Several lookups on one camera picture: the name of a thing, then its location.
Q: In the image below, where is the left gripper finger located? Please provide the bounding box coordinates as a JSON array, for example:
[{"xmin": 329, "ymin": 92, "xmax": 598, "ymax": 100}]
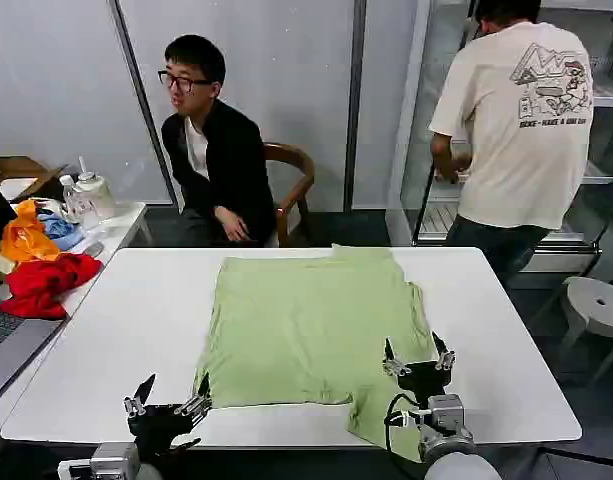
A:
[
  {"xmin": 174, "ymin": 371, "xmax": 213, "ymax": 417},
  {"xmin": 123, "ymin": 372, "xmax": 157, "ymax": 417}
]

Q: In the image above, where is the cream white jug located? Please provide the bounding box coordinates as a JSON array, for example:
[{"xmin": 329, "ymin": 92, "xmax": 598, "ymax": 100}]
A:
[{"xmin": 75, "ymin": 155, "xmax": 118, "ymax": 222}]

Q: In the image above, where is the white side table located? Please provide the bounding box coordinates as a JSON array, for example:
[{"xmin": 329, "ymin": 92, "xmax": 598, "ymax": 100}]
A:
[{"xmin": 0, "ymin": 201, "xmax": 153, "ymax": 441}]

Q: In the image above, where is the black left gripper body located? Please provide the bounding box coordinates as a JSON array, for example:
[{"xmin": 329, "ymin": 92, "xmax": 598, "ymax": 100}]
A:
[{"xmin": 127, "ymin": 402, "xmax": 195, "ymax": 459}]

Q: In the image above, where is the person's right hand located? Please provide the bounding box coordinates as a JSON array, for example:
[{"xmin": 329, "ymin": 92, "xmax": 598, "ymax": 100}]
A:
[{"xmin": 213, "ymin": 204, "xmax": 251, "ymax": 245}]

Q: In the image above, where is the light blue cloth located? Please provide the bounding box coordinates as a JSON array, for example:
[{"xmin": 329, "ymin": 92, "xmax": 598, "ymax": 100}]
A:
[{"xmin": 35, "ymin": 211, "xmax": 86, "ymax": 252}]

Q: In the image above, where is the orange cloth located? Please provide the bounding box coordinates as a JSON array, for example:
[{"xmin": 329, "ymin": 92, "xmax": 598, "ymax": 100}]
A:
[{"xmin": 0, "ymin": 199, "xmax": 63, "ymax": 265}]

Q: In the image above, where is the person in black jacket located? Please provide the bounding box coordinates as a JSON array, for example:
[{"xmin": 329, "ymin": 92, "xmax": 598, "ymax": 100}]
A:
[{"xmin": 157, "ymin": 33, "xmax": 279, "ymax": 249}]

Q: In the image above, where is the grey laptop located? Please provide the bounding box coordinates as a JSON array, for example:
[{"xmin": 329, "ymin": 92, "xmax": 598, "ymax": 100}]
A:
[{"xmin": 0, "ymin": 168, "xmax": 68, "ymax": 407}]

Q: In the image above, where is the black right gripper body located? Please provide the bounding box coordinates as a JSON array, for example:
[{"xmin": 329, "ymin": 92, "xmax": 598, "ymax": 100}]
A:
[{"xmin": 397, "ymin": 359, "xmax": 454, "ymax": 408}]

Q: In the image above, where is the clear plastic water bottle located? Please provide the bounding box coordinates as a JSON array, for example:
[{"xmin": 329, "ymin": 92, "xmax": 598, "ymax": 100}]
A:
[{"xmin": 59, "ymin": 174, "xmax": 101, "ymax": 232}]

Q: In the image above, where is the light green shirt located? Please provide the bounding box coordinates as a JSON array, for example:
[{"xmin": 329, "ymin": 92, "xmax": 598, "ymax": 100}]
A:
[{"xmin": 191, "ymin": 242, "xmax": 436, "ymax": 464}]

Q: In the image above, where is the white round stool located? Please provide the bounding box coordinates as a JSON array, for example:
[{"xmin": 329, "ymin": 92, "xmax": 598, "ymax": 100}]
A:
[{"xmin": 557, "ymin": 275, "xmax": 613, "ymax": 387}]

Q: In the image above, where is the person in cream printed shirt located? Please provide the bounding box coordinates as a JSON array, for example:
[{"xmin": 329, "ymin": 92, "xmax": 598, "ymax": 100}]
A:
[{"xmin": 427, "ymin": 0, "xmax": 595, "ymax": 290}]

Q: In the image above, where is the brown wooden chair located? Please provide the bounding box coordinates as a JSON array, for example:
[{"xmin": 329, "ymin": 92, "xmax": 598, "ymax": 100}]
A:
[{"xmin": 262, "ymin": 141, "xmax": 316, "ymax": 249}]

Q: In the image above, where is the white glass-door display cabinet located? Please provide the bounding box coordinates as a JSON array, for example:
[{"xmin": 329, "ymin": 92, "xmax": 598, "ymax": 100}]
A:
[{"xmin": 389, "ymin": 0, "xmax": 613, "ymax": 275}]

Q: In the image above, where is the red cloth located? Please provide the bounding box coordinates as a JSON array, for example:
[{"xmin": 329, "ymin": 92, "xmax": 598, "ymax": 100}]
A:
[{"xmin": 0, "ymin": 252, "xmax": 105, "ymax": 320}]

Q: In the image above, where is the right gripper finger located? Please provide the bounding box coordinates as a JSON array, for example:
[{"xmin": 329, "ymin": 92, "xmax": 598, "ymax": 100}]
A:
[
  {"xmin": 430, "ymin": 330, "xmax": 457, "ymax": 372},
  {"xmin": 382, "ymin": 338, "xmax": 412, "ymax": 377}
]

